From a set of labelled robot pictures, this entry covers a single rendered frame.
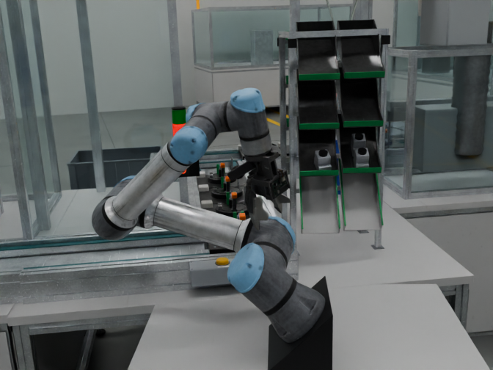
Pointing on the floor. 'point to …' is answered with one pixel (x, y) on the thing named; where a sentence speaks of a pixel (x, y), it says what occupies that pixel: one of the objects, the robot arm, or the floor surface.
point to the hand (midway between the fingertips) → (266, 217)
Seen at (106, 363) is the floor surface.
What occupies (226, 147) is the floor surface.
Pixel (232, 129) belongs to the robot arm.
